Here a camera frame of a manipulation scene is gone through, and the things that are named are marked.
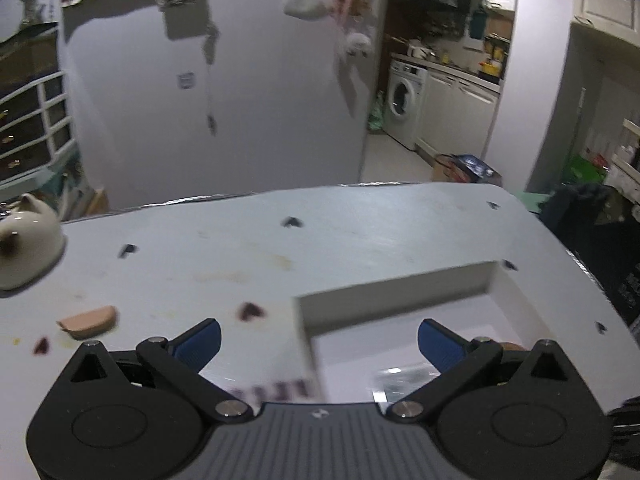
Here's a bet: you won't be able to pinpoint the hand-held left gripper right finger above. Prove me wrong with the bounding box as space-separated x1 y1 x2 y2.
389 319 571 418

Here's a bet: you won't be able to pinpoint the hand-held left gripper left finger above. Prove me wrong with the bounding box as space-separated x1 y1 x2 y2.
70 319 251 421

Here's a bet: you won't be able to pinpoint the large shallow white box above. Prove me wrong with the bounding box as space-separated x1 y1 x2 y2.
230 260 558 406

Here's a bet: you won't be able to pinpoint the clear plastic wrapper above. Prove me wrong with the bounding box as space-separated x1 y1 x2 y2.
369 366 441 405

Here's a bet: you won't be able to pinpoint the cardboard box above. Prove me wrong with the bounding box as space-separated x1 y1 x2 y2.
432 153 503 187

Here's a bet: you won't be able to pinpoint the colourful bags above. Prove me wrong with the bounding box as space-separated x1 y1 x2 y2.
37 167 110 222

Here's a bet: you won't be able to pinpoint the cream cat-shaped ceramic pot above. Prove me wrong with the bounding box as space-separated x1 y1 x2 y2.
0 192 67 291

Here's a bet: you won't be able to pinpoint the bright green bag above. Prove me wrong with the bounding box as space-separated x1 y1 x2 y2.
564 152 608 187

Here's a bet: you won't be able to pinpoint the white kitchen base cabinets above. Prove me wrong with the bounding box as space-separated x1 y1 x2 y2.
415 67 501 163

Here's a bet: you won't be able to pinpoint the green plastic bag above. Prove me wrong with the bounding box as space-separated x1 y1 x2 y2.
367 91 388 135

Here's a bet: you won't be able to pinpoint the white washing machine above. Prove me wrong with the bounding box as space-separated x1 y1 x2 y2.
386 59 430 151

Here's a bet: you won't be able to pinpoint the white storage rack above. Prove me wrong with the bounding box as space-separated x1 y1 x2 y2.
606 117 640 193

